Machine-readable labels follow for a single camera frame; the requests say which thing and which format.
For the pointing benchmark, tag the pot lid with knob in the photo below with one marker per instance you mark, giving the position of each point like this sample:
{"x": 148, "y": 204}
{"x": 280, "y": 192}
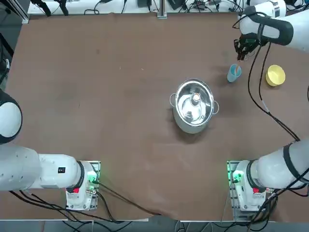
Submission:
{"x": 188, "y": 111}

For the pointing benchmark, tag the black stand beside table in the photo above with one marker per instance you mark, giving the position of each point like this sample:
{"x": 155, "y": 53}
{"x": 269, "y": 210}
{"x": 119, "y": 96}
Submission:
{"x": 6, "y": 64}

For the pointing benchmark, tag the stainless steel pot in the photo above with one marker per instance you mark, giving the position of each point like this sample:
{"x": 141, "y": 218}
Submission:
{"x": 190, "y": 129}

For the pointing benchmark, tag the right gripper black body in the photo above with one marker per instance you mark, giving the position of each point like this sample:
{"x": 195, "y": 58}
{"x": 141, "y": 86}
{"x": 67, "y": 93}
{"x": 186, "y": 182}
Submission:
{"x": 249, "y": 41}

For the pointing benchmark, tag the yellow plastic bowl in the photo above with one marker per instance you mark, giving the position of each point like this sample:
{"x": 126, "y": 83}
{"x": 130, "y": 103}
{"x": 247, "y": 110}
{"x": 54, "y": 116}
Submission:
{"x": 275, "y": 75}

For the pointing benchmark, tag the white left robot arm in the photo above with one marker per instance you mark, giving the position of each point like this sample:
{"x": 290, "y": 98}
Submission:
{"x": 55, "y": 171}

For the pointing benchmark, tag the blue plastic cup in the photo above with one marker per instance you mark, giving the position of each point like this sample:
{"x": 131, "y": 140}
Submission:
{"x": 231, "y": 77}

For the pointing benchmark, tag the upright mount post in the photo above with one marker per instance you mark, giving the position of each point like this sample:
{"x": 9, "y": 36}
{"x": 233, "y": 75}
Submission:
{"x": 162, "y": 6}

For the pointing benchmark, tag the red and black device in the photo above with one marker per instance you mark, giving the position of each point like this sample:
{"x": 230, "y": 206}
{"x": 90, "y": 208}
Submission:
{"x": 200, "y": 3}

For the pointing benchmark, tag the white edge bracket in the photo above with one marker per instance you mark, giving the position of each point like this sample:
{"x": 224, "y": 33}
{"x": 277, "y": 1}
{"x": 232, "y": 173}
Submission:
{"x": 162, "y": 15}

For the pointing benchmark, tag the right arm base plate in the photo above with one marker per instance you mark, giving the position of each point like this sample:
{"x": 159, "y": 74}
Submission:
{"x": 232, "y": 205}

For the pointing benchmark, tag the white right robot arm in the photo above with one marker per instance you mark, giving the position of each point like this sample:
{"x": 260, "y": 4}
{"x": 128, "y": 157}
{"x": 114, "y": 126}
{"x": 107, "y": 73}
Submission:
{"x": 272, "y": 174}

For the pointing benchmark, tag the black tripod leg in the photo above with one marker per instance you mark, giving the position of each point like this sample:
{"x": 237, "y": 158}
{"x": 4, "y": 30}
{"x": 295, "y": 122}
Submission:
{"x": 44, "y": 8}
{"x": 63, "y": 8}

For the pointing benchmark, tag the aluminium corner profile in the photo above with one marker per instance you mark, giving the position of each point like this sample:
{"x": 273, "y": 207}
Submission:
{"x": 23, "y": 17}

